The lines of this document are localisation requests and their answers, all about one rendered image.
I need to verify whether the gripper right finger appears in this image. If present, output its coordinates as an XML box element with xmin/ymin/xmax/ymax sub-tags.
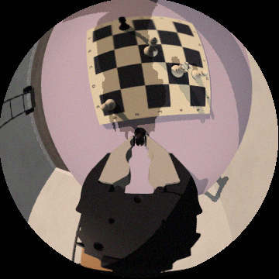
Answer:
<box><xmin>145</xmin><ymin>135</ymin><xmax>202</xmax><ymax>215</ymax></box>

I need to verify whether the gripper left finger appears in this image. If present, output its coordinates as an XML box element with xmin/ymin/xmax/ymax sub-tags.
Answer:
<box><xmin>76</xmin><ymin>136</ymin><xmax>136</xmax><ymax>213</ymax></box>

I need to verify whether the white pawn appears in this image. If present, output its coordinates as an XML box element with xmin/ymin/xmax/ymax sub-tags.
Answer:
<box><xmin>101</xmin><ymin>99</ymin><xmax>116</xmax><ymax>111</ymax></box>
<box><xmin>191</xmin><ymin>70</ymin><xmax>208</xmax><ymax>80</ymax></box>

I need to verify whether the chessboard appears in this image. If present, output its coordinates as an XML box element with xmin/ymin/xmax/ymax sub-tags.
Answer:
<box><xmin>86</xmin><ymin>16</ymin><xmax>211</xmax><ymax>125</ymax></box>

